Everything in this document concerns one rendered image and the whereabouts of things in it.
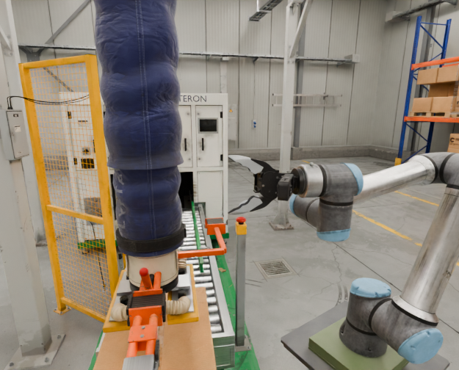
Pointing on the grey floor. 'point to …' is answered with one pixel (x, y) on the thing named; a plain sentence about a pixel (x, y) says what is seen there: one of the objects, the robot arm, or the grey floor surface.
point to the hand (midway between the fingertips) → (227, 186)
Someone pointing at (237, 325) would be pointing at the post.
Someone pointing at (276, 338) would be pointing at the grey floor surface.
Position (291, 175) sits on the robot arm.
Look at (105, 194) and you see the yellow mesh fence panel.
